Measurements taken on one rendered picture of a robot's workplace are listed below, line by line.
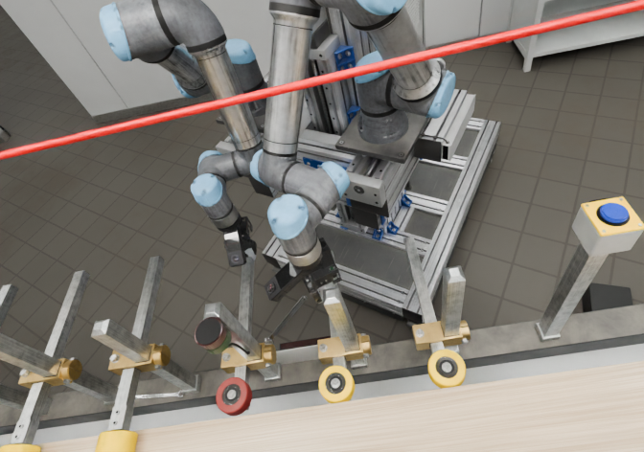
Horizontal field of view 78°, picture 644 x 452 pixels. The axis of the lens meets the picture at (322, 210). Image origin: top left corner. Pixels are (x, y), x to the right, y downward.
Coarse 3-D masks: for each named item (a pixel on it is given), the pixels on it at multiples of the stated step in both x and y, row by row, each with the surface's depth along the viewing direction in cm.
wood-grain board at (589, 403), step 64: (512, 384) 83; (576, 384) 81; (640, 384) 78; (64, 448) 95; (192, 448) 89; (256, 448) 86; (320, 448) 83; (384, 448) 81; (448, 448) 79; (512, 448) 76; (576, 448) 74; (640, 448) 72
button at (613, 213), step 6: (606, 204) 68; (612, 204) 67; (618, 204) 67; (600, 210) 68; (606, 210) 67; (612, 210) 67; (618, 210) 66; (624, 210) 66; (606, 216) 66; (612, 216) 66; (618, 216) 66; (624, 216) 66; (612, 222) 66; (618, 222) 66
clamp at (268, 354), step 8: (264, 344) 105; (272, 344) 105; (224, 352) 105; (232, 352) 104; (264, 352) 102; (272, 352) 103; (232, 360) 103; (240, 360) 102; (256, 360) 101; (264, 360) 102; (272, 360) 102; (224, 368) 102; (232, 368) 103; (248, 368) 104; (256, 368) 104; (264, 368) 105
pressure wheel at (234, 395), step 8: (224, 384) 96; (232, 384) 95; (240, 384) 95; (224, 392) 95; (232, 392) 94; (240, 392) 94; (248, 392) 94; (216, 400) 94; (224, 400) 93; (232, 400) 93; (240, 400) 92; (248, 400) 94; (224, 408) 92; (232, 408) 92; (240, 408) 92
